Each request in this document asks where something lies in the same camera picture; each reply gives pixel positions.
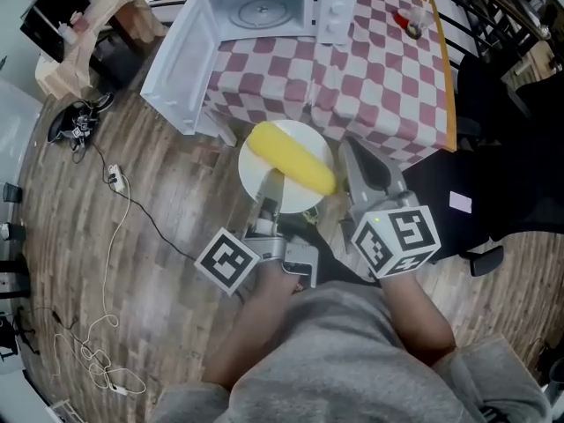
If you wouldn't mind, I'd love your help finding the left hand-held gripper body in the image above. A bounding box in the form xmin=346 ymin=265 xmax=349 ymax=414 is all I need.
xmin=193 ymin=200 xmax=320 ymax=298

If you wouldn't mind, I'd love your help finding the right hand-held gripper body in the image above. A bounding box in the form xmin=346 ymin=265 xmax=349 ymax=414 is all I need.
xmin=338 ymin=137 xmax=442 ymax=280

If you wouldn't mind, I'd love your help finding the yellow corn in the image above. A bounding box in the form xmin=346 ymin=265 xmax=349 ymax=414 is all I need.
xmin=245 ymin=121 xmax=338 ymax=197

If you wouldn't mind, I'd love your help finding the white round plate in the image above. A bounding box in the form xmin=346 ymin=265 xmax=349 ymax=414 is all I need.
xmin=237 ymin=119 xmax=336 ymax=215

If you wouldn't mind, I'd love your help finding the white microwave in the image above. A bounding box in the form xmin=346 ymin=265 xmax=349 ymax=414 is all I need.
xmin=139 ymin=0 xmax=359 ymax=137

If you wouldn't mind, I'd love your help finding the person's left forearm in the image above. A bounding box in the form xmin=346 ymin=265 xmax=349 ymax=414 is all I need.
xmin=203 ymin=260 xmax=301 ymax=391

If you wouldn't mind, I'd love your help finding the person's right forearm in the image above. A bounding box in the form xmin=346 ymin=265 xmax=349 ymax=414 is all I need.
xmin=379 ymin=271 xmax=457 ymax=368

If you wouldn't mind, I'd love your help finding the black office chair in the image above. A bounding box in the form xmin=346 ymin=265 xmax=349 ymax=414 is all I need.
xmin=401 ymin=53 xmax=564 ymax=278

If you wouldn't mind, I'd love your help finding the red white checkered tablecloth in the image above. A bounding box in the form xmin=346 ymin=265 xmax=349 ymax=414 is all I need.
xmin=203 ymin=0 xmax=450 ymax=171

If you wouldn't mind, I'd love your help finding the person's grey shirt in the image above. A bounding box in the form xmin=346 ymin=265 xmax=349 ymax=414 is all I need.
xmin=149 ymin=279 xmax=553 ymax=423

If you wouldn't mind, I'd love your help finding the white power strip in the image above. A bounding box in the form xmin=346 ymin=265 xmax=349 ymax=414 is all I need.
xmin=107 ymin=163 xmax=125 ymax=193

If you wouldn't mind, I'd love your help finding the wooden table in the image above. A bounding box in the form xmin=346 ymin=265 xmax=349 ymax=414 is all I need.
xmin=352 ymin=0 xmax=458 ymax=153

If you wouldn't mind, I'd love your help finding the clear plastic cup with straw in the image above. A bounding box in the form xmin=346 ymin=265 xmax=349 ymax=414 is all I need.
xmin=404 ymin=0 xmax=433 ymax=41

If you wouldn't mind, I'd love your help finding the beige cloth covered table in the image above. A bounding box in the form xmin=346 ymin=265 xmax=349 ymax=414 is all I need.
xmin=33 ymin=0 xmax=167 ymax=101

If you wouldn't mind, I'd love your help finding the white squeeze bottle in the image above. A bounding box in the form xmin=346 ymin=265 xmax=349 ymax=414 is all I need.
xmin=56 ymin=20 xmax=77 ymax=44

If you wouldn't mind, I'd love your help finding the black monitor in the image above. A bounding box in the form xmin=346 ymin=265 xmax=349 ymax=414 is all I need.
xmin=19 ymin=0 xmax=92 ymax=64

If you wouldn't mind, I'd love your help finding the black cable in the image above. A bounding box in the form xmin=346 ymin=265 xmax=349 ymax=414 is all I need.
xmin=71 ymin=138 xmax=208 ymax=263

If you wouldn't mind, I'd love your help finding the white cable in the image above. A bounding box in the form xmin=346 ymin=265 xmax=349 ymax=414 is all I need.
xmin=52 ymin=174 xmax=148 ymax=397

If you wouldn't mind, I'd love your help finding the black headset with cables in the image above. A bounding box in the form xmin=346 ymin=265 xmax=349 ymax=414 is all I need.
xmin=47 ymin=92 xmax=116 ymax=152

